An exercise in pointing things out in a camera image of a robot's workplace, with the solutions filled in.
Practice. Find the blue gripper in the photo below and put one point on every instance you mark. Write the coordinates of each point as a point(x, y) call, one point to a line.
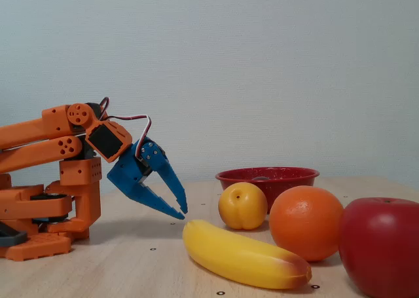
point(127, 177)

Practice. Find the dark purple plum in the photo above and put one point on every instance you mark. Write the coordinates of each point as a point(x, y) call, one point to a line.
point(261, 178)

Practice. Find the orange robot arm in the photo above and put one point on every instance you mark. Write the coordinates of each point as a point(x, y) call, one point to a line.
point(32, 154)

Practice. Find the orange robot base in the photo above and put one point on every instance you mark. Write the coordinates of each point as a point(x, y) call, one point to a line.
point(19, 206)

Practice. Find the red speckled enamel bowl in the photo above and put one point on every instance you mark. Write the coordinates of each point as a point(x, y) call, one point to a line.
point(288, 180)

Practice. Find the yellow-orange peach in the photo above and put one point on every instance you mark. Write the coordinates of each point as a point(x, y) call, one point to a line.
point(242, 206)

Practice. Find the yellow plastic banana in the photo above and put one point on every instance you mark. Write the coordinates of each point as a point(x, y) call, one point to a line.
point(239, 255)

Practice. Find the orange fruit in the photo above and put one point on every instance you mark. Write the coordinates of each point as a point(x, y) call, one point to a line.
point(306, 222)

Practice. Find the black table clamp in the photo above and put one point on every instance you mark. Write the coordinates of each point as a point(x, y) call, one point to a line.
point(14, 237)

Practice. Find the red apple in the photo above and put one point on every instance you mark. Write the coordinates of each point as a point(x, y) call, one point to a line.
point(383, 245)

